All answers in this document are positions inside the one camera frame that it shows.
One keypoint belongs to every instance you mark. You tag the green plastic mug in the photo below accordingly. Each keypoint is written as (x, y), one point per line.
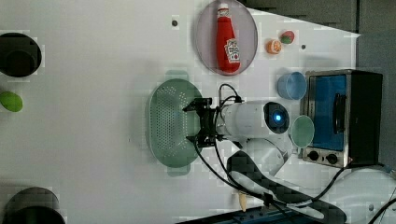
(302, 131)

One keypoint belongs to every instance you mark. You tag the green plastic strainer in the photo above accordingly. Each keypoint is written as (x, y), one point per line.
(168, 125)

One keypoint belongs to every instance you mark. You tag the green marker object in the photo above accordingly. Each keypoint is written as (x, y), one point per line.
(11, 101)

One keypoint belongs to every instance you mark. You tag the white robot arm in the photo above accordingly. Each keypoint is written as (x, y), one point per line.
(358, 193)

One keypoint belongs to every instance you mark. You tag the grey round plate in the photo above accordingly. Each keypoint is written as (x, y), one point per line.
(245, 31)

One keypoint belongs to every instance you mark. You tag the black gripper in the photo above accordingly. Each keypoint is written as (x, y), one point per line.
(207, 135)

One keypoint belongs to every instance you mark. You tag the red ketchup bottle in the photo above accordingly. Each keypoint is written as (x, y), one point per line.
(228, 55)

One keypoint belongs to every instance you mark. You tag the red toy strawberry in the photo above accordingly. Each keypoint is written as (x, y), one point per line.
(287, 37)

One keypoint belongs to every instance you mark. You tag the black toaster oven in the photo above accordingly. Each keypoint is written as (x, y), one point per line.
(345, 106)

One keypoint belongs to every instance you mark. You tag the blue plastic cup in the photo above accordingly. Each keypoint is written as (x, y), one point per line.
(292, 86)

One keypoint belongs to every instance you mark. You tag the orange slice toy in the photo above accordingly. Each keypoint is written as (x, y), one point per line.
(273, 46)

